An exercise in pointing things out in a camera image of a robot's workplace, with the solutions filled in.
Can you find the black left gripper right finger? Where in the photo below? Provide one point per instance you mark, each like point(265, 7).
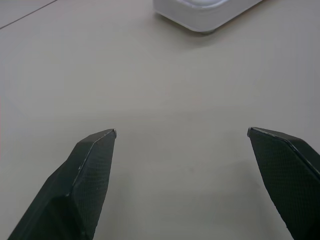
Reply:
point(287, 180)

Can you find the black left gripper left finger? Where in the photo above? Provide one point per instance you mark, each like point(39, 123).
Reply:
point(75, 195)

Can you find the white plastic tray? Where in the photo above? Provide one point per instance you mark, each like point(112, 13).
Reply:
point(200, 15)

